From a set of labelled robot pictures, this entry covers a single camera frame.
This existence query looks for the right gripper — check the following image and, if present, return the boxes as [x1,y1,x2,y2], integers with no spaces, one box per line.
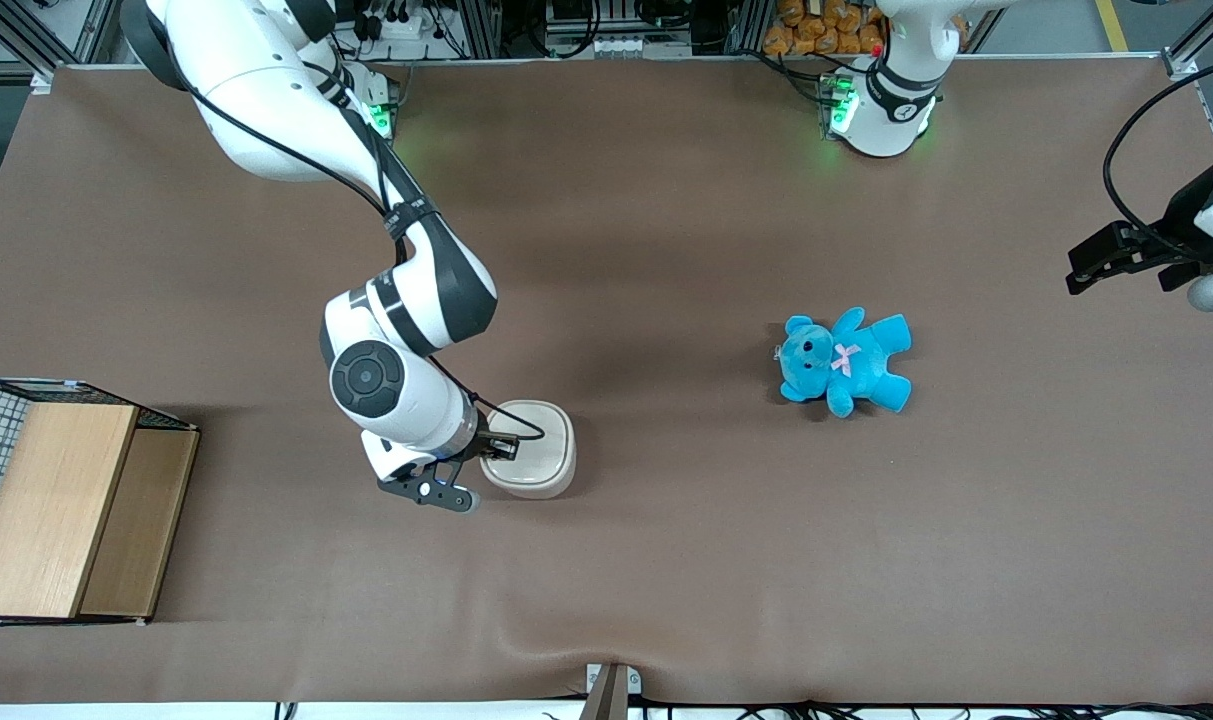
[361,405,522,489]

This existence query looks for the white trash can lid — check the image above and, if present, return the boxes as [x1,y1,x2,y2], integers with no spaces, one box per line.
[481,401,575,488]

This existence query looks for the white trash can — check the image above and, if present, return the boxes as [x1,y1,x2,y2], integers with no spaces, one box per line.
[476,399,578,501]

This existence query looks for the brown table cover mat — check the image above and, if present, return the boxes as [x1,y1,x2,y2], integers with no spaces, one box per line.
[0,55,1213,707]

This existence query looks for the blue teddy bear plush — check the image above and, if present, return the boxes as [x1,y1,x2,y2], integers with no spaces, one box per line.
[774,306,914,419]

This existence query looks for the dark wooden board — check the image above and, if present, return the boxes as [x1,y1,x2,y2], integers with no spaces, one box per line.
[78,427,200,619]

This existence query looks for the orange plush toy pile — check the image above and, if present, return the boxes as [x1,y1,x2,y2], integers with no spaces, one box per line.
[762,0,971,59]

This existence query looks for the white electrical device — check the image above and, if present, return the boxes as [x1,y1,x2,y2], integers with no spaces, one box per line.
[543,28,695,60]

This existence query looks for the white power strip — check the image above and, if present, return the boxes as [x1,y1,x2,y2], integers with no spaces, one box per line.
[354,6,450,44]

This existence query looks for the light wooden board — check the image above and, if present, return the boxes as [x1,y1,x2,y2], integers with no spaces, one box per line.
[0,402,140,620]

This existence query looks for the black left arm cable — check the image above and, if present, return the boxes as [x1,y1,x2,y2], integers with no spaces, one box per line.
[1102,50,1213,259]

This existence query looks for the aluminium frame profile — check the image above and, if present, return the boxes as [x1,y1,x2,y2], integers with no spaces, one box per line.
[0,0,117,97]
[1160,0,1213,83]

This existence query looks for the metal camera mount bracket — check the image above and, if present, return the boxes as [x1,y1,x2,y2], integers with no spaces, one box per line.
[578,662,644,720]

